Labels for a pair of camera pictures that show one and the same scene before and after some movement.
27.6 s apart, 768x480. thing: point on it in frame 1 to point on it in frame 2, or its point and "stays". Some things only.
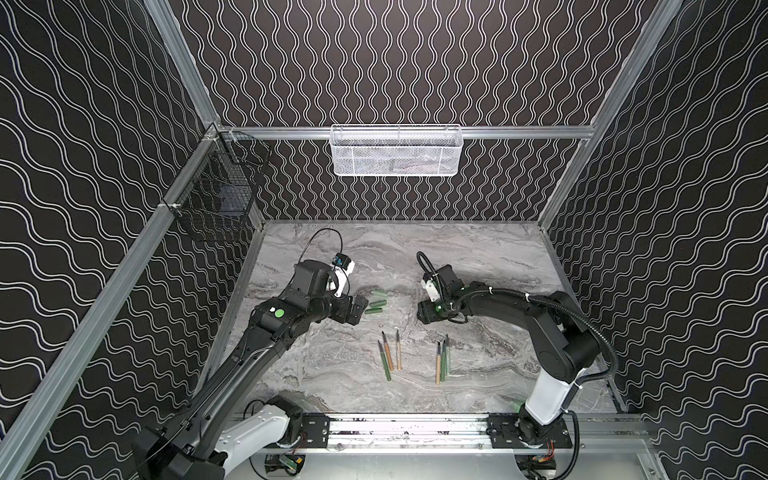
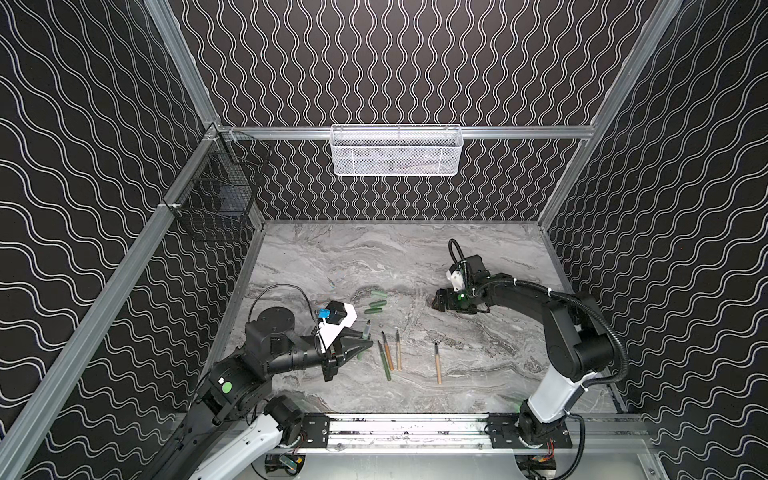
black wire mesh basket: (213, 198) stays
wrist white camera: (343, 273) to (329, 334)
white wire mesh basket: (396, 150) stays
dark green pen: (387, 371) stays
